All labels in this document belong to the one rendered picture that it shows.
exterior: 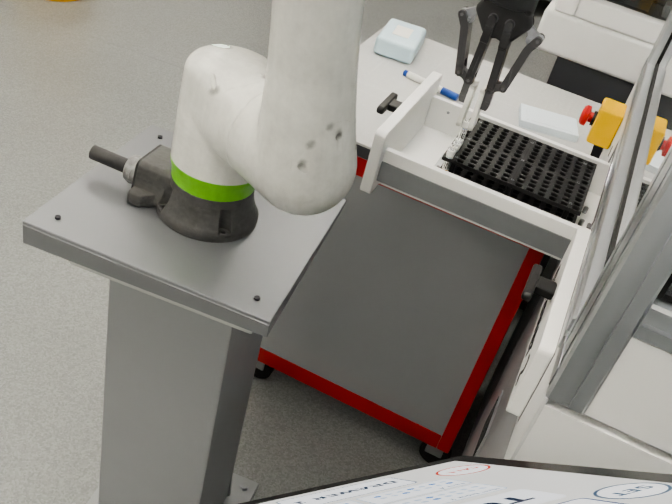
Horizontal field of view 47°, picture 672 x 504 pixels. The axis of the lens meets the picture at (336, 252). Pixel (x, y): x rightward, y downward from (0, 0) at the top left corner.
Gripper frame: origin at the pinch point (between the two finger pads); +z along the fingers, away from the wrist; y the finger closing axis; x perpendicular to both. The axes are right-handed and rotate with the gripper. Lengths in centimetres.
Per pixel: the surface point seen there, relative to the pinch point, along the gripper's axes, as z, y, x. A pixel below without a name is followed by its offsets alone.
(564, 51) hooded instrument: 14, -6, -82
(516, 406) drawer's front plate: 13, -22, 44
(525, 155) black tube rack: 6.7, -10.2, -4.4
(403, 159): 7.7, 5.8, 10.2
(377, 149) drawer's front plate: 6.8, 9.7, 12.1
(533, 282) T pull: 5.6, -18.4, 30.1
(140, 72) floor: 96, 146, -132
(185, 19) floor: 96, 163, -191
